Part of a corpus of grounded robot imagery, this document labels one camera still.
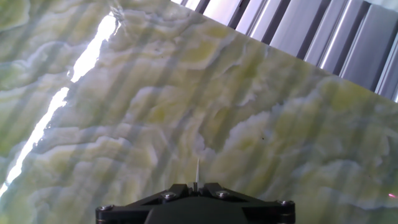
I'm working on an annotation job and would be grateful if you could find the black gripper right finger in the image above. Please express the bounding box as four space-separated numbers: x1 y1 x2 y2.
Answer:
201 182 295 224

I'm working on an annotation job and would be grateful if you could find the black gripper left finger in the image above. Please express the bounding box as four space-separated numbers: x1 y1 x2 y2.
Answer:
95 182 190 224

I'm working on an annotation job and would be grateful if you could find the white paper sheet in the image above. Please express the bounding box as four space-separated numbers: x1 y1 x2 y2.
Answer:
365 0 398 12

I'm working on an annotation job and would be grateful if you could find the green marble pattern mat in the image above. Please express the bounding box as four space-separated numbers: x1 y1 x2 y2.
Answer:
0 0 398 224

